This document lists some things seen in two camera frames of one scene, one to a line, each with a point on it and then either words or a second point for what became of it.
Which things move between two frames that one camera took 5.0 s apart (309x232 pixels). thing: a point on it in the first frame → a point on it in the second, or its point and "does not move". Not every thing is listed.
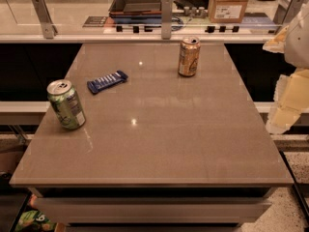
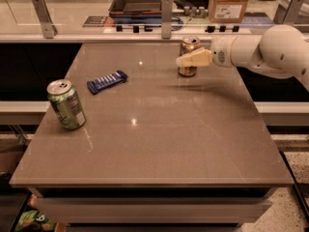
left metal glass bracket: (48, 27) does not move
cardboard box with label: (227, 3) does not move
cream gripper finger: (291, 100) → (199, 58)
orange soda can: (188, 56) does not move
